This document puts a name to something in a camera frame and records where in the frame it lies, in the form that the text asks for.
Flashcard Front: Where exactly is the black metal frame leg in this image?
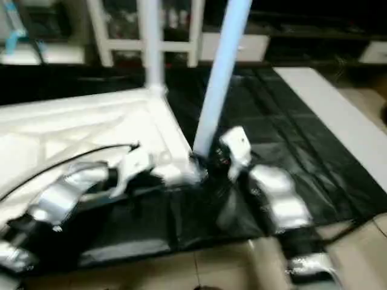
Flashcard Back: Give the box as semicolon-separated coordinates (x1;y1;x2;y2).
317;221;363;245

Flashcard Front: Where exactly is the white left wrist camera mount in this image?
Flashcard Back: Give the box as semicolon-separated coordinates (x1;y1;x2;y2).
109;148;155;197

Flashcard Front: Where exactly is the white plastic table top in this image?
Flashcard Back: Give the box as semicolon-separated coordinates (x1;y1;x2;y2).
0;86;207;227

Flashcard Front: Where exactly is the dark low media cabinet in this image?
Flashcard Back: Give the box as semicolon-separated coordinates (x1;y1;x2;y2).
266;18;387;67

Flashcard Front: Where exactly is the white glass door cabinet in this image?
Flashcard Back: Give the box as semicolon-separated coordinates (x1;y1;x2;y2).
86;0;205;68

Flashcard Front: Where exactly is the black work mat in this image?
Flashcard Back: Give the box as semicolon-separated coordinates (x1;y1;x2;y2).
0;60;387;266

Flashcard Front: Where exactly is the light blue plastic object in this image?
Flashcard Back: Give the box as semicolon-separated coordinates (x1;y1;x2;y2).
5;0;43;55

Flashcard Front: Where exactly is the white flat board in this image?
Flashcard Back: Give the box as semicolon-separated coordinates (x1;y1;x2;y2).
272;66;387;212

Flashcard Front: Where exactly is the white drawer unit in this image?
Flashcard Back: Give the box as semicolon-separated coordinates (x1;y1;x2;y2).
200;33;270;64

